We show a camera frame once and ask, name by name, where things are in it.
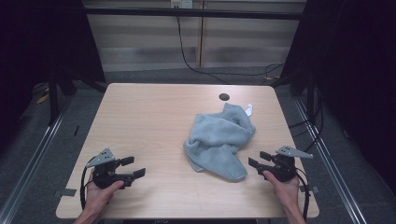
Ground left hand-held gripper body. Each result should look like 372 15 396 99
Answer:
85 147 135 190

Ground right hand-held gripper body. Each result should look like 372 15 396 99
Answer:
261 145 314 183

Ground grey-blue towel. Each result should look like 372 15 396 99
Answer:
182 102 257 182

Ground person's left hand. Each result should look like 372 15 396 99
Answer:
83 169 125 217

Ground person's right hand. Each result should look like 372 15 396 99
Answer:
262 170 302 213

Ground grey tape strip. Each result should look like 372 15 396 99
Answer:
299 185 321 196
51 188 78 198

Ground black stand leg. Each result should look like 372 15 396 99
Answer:
48 74 61 127
305 70 316 117

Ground yellow object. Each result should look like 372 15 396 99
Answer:
35 92 50 105

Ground black curtain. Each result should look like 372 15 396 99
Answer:
0 0 107 157
279 0 396 195

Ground left hand-held gripper black cable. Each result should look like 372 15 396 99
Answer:
79 166 95 211

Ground hand-held gripper black cable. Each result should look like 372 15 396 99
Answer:
293 167 313 222
79 166 95 211

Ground right hand-held gripper black cable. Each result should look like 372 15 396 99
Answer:
293 167 313 222

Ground metal floor rail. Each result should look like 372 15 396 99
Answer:
0 92 73 224
293 97 369 224

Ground black floor cables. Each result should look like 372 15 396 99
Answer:
287 88 325 154

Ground black wall socket cable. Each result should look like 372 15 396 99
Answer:
176 15 285 86

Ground black horizontal frame bar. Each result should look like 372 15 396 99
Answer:
83 7 308 21

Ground white wall socket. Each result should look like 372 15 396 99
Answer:
169 0 194 9

